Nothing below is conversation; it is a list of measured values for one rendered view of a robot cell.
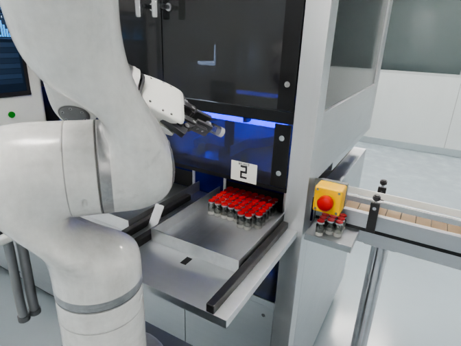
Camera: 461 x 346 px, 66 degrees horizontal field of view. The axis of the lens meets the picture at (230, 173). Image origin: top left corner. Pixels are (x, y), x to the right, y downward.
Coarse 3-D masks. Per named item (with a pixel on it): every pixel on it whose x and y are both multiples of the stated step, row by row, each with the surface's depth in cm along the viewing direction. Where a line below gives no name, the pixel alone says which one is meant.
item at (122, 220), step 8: (176, 184) 128; (176, 192) 121; (184, 192) 116; (192, 192) 120; (160, 200) 115; (168, 200) 109; (144, 208) 109; (152, 208) 103; (96, 216) 102; (104, 216) 100; (112, 216) 98; (120, 216) 104; (128, 216) 104; (136, 216) 98; (144, 216) 101; (112, 224) 99; (120, 224) 97; (128, 224) 96
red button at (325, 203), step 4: (320, 196) 92; (324, 196) 90; (328, 196) 90; (320, 200) 90; (324, 200) 90; (328, 200) 89; (332, 200) 90; (320, 204) 90; (324, 204) 90; (328, 204) 89; (332, 204) 90; (320, 208) 91; (324, 208) 90; (328, 208) 90
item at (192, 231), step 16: (192, 208) 107; (160, 224) 94; (176, 224) 101; (192, 224) 101; (208, 224) 101; (224, 224) 102; (272, 224) 96; (160, 240) 91; (176, 240) 88; (192, 240) 93; (208, 240) 93; (224, 240) 94; (240, 240) 94; (256, 240) 94; (208, 256) 84; (224, 256) 82; (240, 256) 87
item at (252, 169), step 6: (234, 162) 104; (240, 162) 103; (234, 168) 104; (240, 168) 103; (252, 168) 101; (234, 174) 105; (246, 174) 103; (252, 174) 102; (240, 180) 105; (246, 180) 103; (252, 180) 102
